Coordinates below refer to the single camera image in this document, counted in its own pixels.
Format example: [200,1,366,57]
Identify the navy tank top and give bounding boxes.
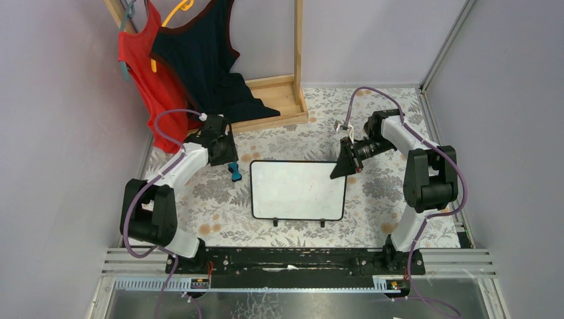
[150,1,281,123]

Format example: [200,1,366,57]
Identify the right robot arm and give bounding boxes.
[330,110,460,253]

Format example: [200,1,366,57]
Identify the red tank top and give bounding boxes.
[118,2,202,154]

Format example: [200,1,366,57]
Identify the blue whiteboard eraser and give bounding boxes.
[227,162,243,182]

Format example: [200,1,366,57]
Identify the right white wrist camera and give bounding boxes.
[334,120,354,141]

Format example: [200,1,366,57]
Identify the teal hanger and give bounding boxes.
[118,0,138,82]

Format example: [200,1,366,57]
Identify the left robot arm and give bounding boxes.
[120,113,242,259]

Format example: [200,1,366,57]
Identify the wooden clothes rack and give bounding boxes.
[104,0,309,142]

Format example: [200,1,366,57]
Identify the black framed whiteboard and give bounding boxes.
[249,160,347,227]

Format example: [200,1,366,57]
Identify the yellow hanger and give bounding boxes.
[150,0,195,74]

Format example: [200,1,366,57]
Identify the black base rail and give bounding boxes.
[165,247,426,289]

